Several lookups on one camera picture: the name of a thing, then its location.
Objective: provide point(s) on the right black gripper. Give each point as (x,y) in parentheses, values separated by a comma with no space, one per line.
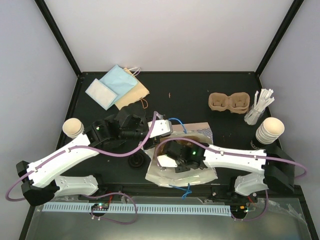
(182,169)

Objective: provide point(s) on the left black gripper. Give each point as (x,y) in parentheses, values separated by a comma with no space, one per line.
(156,141)

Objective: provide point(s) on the checkered pastry paper bag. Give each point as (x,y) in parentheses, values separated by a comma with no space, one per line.
(199,174)

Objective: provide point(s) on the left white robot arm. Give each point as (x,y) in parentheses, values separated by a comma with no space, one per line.
(119,135)

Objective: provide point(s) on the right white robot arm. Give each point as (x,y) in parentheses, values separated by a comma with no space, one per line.
(264,172)

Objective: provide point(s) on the white napkin pack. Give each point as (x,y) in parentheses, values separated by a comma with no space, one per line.
(101,94)

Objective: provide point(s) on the black cup lid front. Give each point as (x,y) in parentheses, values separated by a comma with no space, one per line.
(136,161)

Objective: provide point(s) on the brown kraft paper bag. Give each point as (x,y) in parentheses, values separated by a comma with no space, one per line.
(137,93)

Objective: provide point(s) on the light blue paper bag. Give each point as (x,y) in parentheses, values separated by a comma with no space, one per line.
(119,81)

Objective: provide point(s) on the right circuit board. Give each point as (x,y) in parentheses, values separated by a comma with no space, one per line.
(239,209)

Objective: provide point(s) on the circuit board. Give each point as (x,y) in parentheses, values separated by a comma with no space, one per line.
(100,207)
(239,209)

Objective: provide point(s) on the left circuit board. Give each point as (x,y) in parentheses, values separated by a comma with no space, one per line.
(100,207)

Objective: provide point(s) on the left paper cup stack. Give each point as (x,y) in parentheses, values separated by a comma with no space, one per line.
(73,127)

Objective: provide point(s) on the paper cup stack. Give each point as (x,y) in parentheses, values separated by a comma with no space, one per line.
(73,127)
(269,130)

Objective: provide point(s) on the brown pulp cup carrier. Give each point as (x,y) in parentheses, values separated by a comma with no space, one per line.
(237,103)

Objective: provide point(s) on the right paper cup stack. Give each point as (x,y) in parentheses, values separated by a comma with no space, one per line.
(269,130)

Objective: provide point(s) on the glass of wrapped straws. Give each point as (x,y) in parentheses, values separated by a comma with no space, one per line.
(262,99)

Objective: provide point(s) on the blue slotted cable duct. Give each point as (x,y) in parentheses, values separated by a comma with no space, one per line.
(157,209)

